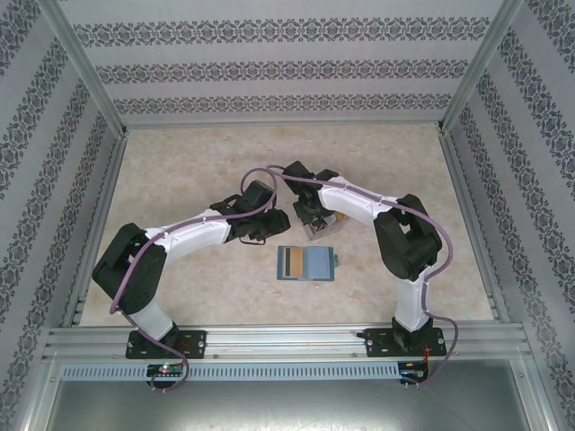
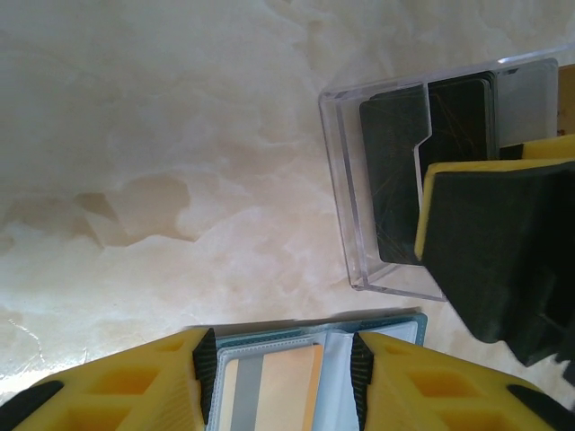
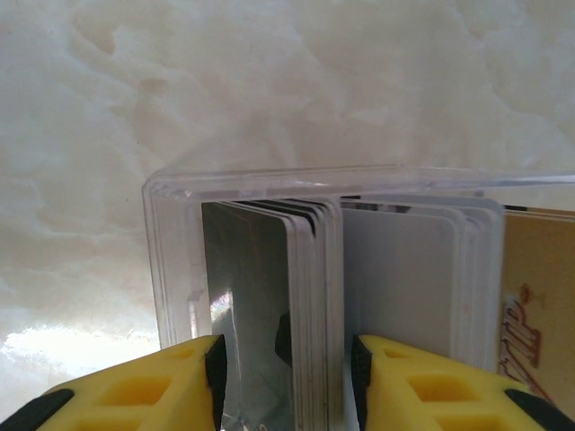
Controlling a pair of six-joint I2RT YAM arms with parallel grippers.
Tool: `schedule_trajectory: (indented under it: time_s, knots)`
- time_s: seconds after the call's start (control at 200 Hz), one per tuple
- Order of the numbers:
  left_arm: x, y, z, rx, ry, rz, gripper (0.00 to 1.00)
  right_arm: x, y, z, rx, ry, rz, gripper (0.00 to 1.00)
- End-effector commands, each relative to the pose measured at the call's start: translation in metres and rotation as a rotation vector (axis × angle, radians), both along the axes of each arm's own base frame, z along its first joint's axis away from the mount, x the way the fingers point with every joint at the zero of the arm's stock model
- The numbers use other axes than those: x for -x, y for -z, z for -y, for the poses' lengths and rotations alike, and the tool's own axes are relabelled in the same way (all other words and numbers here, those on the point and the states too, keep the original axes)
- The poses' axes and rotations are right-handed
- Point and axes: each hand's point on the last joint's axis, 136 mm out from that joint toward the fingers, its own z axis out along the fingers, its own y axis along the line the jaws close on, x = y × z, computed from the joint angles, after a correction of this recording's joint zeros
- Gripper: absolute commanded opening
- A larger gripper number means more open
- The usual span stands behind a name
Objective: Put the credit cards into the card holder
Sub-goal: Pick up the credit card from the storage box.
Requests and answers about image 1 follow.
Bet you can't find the teal blue card holder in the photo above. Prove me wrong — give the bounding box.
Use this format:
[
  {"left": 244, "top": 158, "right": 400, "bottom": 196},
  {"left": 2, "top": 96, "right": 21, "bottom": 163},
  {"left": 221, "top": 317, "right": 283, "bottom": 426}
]
[{"left": 277, "top": 244, "right": 340, "bottom": 283}]

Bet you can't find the clear acrylic card stand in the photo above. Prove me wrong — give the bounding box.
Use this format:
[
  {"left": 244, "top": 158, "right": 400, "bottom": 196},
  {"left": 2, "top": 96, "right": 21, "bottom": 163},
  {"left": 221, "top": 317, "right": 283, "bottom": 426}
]
[{"left": 292, "top": 200, "right": 348, "bottom": 240}]

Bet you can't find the grey sheet metal shelf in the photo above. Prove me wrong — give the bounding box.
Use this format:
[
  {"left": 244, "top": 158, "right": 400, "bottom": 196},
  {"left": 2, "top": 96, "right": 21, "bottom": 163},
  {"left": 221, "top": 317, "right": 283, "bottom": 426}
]
[{"left": 44, "top": 358, "right": 540, "bottom": 431}]

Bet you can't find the aluminium table back rail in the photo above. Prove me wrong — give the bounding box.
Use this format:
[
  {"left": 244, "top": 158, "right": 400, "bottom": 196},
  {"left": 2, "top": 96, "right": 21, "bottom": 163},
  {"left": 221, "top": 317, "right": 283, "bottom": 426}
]
[{"left": 120, "top": 119, "right": 446, "bottom": 131}]

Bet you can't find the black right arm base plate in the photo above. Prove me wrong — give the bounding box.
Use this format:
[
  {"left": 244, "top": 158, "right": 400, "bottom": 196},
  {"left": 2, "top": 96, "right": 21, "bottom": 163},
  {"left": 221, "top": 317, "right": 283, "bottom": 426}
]
[{"left": 363, "top": 327, "right": 447, "bottom": 359}]

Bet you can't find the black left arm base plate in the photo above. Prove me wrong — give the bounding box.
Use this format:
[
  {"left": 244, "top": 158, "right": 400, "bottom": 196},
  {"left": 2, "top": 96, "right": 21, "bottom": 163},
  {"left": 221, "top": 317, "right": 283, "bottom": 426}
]
[{"left": 125, "top": 330, "right": 208, "bottom": 360}]

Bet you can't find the aluminium table side rail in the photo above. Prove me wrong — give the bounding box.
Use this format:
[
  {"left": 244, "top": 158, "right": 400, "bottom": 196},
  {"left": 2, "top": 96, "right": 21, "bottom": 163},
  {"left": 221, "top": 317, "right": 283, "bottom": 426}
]
[
  {"left": 60, "top": 132, "right": 131, "bottom": 328},
  {"left": 438, "top": 132, "right": 511, "bottom": 323}
]

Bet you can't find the slotted grey cable duct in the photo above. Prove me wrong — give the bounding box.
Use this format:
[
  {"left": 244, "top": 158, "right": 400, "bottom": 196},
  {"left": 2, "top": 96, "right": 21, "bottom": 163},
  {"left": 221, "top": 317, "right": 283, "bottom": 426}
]
[{"left": 59, "top": 362, "right": 402, "bottom": 382}]

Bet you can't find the aluminium frame post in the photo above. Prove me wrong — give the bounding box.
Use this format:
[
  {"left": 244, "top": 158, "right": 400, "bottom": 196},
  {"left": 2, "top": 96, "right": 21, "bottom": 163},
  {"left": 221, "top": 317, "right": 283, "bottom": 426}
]
[
  {"left": 438, "top": 0, "right": 530, "bottom": 135},
  {"left": 38, "top": 0, "right": 129, "bottom": 136}
]

